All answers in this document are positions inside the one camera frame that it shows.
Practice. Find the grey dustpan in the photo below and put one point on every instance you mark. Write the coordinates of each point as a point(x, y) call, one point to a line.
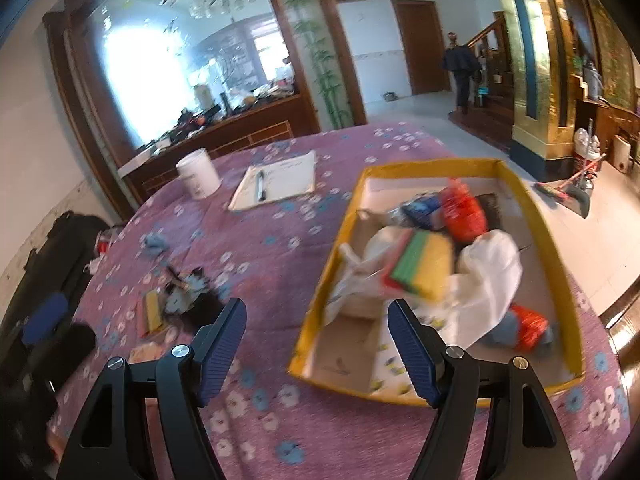
point(580, 197)

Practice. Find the gold pillar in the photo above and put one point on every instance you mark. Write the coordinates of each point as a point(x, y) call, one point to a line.
point(535, 60)

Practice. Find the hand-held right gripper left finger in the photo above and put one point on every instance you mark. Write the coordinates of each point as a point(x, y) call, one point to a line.
point(225, 355)

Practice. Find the white plastic jar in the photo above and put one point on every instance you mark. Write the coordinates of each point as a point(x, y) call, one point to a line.
point(197, 172)

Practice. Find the bamboo painted panel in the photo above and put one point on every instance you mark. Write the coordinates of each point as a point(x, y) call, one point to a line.
point(320, 60)

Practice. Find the metal bowl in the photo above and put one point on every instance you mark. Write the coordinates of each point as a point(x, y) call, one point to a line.
point(389, 95)

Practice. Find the framed landscape painting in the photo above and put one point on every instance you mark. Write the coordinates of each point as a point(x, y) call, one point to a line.
point(612, 60)

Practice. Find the blue-grey crumpled cloth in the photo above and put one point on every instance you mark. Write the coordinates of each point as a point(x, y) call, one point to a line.
point(155, 245)

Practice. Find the person in dark clothes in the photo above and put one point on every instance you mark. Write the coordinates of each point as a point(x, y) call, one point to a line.
point(462, 65)

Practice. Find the wooden mirror sideboard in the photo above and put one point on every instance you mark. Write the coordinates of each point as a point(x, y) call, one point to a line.
point(200, 60)

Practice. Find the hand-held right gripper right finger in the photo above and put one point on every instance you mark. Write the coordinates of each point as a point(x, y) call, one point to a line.
point(412, 355)

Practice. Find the white cloth with small prints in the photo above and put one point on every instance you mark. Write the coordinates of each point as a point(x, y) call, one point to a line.
point(387, 365)

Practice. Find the yellow sponge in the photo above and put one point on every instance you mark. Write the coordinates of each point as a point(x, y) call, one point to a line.
point(152, 312)

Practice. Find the purple floral tablecloth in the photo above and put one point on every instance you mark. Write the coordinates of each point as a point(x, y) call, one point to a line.
point(280, 260)

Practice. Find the thin translucent plastic bag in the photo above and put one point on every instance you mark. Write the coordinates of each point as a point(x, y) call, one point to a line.
point(360, 270)

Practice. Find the white jug with red label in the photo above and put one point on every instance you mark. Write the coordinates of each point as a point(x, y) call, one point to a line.
point(582, 142)

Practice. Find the brown wooden door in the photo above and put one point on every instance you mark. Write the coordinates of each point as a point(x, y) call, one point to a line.
point(420, 45)

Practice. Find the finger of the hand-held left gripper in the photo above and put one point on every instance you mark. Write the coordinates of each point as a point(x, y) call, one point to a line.
point(65, 350)
point(45, 322)

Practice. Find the blue and orange plush toy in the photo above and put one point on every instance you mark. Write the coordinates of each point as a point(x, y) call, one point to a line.
point(525, 330)

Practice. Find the black suitcase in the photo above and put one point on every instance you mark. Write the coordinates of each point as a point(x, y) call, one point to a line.
point(55, 260)

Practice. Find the black pen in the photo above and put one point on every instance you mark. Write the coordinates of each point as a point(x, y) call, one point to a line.
point(260, 186)

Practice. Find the wooden staircase railing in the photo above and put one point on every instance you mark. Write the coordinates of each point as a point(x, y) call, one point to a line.
point(492, 45)

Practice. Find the colourful sponge pack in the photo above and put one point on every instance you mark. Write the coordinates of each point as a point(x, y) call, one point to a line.
point(420, 260)

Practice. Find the broom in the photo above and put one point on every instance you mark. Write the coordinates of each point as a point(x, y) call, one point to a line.
point(565, 182)

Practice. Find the white notebook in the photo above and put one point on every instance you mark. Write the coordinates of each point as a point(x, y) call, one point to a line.
point(290, 175)

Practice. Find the black cylindrical motor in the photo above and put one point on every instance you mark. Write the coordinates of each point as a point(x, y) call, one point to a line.
point(205, 305)

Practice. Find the white plastic bag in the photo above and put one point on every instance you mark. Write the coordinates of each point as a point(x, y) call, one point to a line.
point(490, 280)

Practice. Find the red crinkly bag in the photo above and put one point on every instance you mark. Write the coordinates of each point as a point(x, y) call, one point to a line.
point(462, 210)

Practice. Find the yellow cardboard box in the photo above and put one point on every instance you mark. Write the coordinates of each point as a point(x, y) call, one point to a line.
point(345, 345)

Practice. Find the blue packet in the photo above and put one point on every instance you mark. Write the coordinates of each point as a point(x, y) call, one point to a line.
point(420, 210)

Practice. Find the white bin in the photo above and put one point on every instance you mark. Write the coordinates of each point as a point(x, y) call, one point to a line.
point(622, 152)

